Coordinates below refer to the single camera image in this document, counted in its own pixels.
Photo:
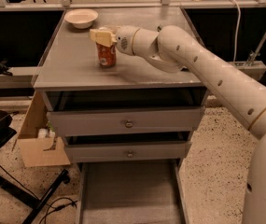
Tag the red coke can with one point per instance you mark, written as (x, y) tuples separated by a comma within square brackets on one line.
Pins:
[(106, 55)]

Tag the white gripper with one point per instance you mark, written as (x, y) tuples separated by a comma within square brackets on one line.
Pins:
[(123, 39)]

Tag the grey middle drawer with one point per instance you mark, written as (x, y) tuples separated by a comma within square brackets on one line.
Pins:
[(128, 151)]

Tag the grey top drawer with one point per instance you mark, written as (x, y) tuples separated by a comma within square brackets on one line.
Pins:
[(123, 121)]

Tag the grey drawer cabinet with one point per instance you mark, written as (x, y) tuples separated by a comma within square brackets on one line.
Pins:
[(164, 95)]

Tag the grey open bottom drawer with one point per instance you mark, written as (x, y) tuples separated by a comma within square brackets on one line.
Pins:
[(131, 192)]

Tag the black chair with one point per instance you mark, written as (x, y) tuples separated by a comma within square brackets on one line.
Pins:
[(36, 204)]

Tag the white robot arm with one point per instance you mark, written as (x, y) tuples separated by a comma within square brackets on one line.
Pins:
[(172, 49)]

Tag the white bowl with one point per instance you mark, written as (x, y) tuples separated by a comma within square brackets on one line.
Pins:
[(81, 18)]

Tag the grey metal rail frame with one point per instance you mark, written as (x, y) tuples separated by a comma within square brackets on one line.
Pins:
[(14, 6)]

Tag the cardboard box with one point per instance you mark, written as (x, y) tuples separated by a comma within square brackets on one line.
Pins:
[(38, 144)]

